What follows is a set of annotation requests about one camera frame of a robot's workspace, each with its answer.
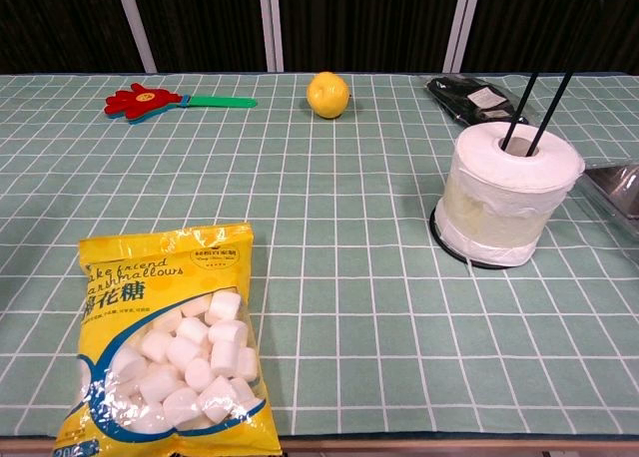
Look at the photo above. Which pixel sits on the white toilet paper roll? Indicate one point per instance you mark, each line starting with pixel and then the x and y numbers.
pixel 494 187

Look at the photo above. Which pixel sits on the red hand clapper toy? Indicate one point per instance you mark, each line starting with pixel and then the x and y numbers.
pixel 145 102

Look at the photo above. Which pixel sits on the green checked tablecloth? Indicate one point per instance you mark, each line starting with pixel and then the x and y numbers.
pixel 349 257

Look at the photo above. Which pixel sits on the yellow apple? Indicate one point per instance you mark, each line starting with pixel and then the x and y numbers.
pixel 327 95

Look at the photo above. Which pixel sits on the yellow marshmallow bag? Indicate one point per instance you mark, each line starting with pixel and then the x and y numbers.
pixel 150 287

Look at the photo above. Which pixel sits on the black item in clear wrap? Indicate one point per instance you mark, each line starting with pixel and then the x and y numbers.
pixel 469 100

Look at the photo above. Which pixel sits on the clear shiny plastic package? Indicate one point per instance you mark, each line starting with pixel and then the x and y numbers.
pixel 616 185

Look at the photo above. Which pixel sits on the white frame post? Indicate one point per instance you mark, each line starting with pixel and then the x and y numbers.
pixel 270 23
pixel 461 23
pixel 135 23

